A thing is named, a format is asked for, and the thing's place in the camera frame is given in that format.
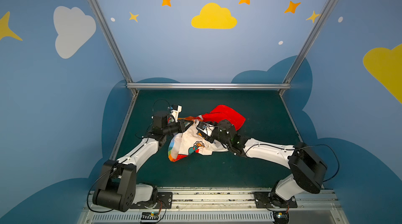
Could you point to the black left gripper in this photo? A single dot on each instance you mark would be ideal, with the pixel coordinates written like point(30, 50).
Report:
point(181, 125)

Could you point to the rainbow striped kids jacket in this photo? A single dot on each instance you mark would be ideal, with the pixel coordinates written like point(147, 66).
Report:
point(191, 141)

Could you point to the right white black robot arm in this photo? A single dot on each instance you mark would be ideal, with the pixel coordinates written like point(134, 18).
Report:
point(308, 170)

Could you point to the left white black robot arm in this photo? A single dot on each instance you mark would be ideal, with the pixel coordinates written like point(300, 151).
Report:
point(117, 187)

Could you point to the small green circuit board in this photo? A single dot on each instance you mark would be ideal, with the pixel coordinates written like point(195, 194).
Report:
point(149, 216)

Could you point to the black round connector green led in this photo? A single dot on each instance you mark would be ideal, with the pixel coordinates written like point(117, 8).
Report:
point(280, 217)

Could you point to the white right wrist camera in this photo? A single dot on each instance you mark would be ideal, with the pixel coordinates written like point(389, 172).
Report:
point(210, 126)

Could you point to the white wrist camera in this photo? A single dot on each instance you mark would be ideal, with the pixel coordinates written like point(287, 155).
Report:
point(210, 126)
point(174, 111)

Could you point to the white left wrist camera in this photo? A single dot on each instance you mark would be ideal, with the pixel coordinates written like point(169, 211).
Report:
point(174, 111)

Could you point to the back horizontal aluminium rail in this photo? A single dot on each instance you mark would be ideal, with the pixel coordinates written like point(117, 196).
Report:
point(207, 86)

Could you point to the left side aluminium table rail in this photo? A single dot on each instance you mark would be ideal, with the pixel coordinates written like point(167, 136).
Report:
point(124, 125)

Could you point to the aluminium table rail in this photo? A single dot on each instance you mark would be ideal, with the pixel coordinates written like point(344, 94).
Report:
point(124, 125)
point(295, 100)

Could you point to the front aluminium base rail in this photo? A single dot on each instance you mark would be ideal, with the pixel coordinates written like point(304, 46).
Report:
point(208, 205)

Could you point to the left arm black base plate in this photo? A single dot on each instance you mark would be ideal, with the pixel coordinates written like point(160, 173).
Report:
point(162, 199)

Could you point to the right side aluminium table rail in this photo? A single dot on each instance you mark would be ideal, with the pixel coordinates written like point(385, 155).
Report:
point(295, 100)

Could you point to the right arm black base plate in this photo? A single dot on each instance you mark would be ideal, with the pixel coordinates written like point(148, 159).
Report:
point(269, 200)

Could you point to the left aluminium frame post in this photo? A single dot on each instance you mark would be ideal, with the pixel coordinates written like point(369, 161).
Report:
point(105, 28)

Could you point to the aluminium frame post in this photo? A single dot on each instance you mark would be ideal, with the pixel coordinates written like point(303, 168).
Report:
point(313, 35)
point(105, 28)

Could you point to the right aluminium frame post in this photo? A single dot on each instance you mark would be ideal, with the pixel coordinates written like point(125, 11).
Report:
point(313, 35)

